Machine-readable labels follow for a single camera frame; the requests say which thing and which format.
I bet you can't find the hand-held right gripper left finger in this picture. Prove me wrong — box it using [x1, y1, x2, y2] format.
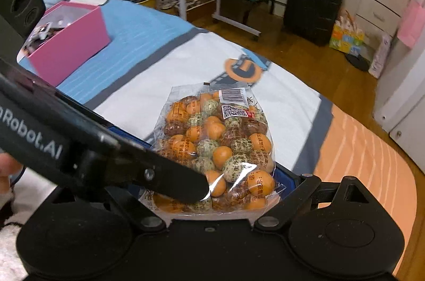
[40, 186, 166, 234]

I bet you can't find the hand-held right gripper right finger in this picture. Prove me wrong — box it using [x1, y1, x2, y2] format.
[255, 168, 389, 234]

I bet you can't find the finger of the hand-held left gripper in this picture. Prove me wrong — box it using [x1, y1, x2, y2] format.
[86, 144, 210, 202]
[105, 125, 154, 153]

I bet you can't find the clear bag of eggs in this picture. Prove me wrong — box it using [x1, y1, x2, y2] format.
[139, 85, 288, 213]

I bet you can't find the pink cardboard box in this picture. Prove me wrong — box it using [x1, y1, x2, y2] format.
[18, 1, 112, 87]

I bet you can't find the person's left hand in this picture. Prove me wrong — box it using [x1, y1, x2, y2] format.
[0, 152, 23, 177]

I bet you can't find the road print bed sheet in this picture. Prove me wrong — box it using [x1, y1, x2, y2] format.
[16, 0, 425, 281]

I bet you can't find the white door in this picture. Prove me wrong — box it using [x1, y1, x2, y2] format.
[373, 45, 425, 152]

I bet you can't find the dark round base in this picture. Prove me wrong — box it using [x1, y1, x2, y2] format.
[345, 53, 371, 72]

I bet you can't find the white standing packet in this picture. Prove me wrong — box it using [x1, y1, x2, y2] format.
[368, 33, 392, 79]

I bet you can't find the colourful gift bag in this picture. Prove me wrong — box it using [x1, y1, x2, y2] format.
[329, 10, 366, 57]

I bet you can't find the black suitcase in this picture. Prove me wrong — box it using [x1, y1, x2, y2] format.
[284, 0, 346, 47]

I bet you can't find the pink hanging bag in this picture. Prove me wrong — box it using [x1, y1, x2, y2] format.
[397, 0, 425, 47]

